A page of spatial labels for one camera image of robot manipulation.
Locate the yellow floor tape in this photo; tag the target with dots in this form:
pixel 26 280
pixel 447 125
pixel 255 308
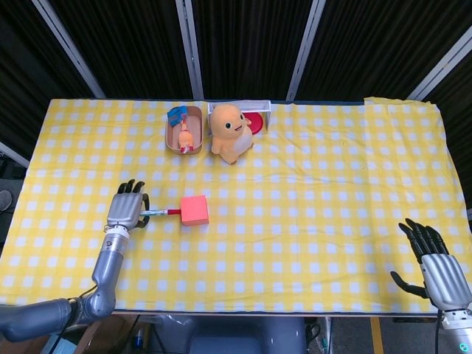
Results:
pixel 377 335

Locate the orange plush dinosaur toy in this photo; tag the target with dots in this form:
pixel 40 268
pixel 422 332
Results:
pixel 228 136

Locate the red round disc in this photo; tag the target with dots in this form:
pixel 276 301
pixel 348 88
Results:
pixel 256 123

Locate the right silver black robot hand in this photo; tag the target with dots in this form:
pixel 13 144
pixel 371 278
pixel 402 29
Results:
pixel 442 282

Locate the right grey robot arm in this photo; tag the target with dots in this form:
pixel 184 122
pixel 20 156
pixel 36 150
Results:
pixel 457 333

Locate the black pleated curtain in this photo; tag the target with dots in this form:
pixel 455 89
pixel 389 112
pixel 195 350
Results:
pixel 250 44

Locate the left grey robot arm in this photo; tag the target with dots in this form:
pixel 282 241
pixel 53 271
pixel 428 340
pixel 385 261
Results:
pixel 107 265

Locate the brown cardboard box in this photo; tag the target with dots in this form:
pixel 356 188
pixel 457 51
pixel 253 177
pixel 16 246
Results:
pixel 110 333

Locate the tan paper tray box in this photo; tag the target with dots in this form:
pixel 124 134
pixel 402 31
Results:
pixel 197 129

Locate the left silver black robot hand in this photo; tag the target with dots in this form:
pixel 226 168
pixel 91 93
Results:
pixel 123 212

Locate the pink foam cube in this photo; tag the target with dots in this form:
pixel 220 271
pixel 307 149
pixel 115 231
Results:
pixel 195 210

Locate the yellow white checked tablecloth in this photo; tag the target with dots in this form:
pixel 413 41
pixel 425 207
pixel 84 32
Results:
pixel 295 239

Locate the rubber chicken toy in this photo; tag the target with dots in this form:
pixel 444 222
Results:
pixel 186 138

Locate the white marker pen red cap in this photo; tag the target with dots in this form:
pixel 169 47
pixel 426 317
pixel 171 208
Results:
pixel 162 212

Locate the grey aluminium frame post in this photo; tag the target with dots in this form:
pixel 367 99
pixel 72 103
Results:
pixel 190 48
pixel 304 51
pixel 439 68
pixel 13 154
pixel 70 51

